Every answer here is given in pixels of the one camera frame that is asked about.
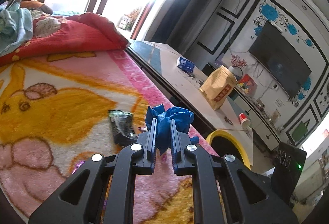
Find blue plastic bag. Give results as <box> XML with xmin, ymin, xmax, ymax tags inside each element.
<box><xmin>145</xmin><ymin>104</ymin><xmax>194</xmax><ymax>156</ymax></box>

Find yellow rimmed trash bin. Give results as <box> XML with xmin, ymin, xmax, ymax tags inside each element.
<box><xmin>206</xmin><ymin>129</ymin><xmax>251</xmax><ymax>169</ymax></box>

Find black green snack bag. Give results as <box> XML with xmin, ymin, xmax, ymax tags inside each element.
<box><xmin>108</xmin><ymin>110</ymin><xmax>138</xmax><ymax>147</ymax></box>

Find white tv cabinet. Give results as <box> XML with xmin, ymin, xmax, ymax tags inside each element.
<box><xmin>229</xmin><ymin>87</ymin><xmax>280</xmax><ymax>151</ymax></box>

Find red white paper cup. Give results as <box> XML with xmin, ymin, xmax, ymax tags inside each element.
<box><xmin>238</xmin><ymin>113</ymin><xmax>251</xmax><ymax>129</ymax></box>

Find purple candy wrapper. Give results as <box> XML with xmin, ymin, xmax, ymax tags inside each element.
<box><xmin>71</xmin><ymin>160</ymin><xmax>85</xmax><ymax>174</ymax></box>

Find brown paper bag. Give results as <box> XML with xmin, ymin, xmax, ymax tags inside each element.
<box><xmin>199</xmin><ymin>65</ymin><xmax>237</xmax><ymax>110</ymax></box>

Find red picture box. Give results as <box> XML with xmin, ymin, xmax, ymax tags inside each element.
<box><xmin>237</xmin><ymin>74</ymin><xmax>258</xmax><ymax>96</ymax></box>

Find grey coffee table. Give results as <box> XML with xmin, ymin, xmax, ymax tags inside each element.
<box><xmin>127</xmin><ymin>39</ymin><xmax>253</xmax><ymax>167</ymax></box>

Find blue tissue pack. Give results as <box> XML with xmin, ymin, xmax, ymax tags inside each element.
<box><xmin>176</xmin><ymin>57</ymin><xmax>195</xmax><ymax>73</ymax></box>

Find white vase red flowers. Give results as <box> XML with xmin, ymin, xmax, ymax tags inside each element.
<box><xmin>229</xmin><ymin>54</ymin><xmax>247</xmax><ymax>76</ymax></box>

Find red quilt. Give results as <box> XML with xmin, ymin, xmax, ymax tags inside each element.
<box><xmin>1</xmin><ymin>10</ymin><xmax>130</xmax><ymax>66</ymax></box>

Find grey standing air conditioner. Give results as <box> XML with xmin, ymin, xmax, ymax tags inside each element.
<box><xmin>168</xmin><ymin>0</ymin><xmax>224</xmax><ymax>55</ymax></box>

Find light blue cloth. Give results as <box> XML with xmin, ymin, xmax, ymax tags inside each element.
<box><xmin>0</xmin><ymin>2</ymin><xmax>33</xmax><ymax>57</ymax></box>

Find black wall television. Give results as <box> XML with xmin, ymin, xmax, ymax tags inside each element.
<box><xmin>249</xmin><ymin>21</ymin><xmax>311</xmax><ymax>98</ymax></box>

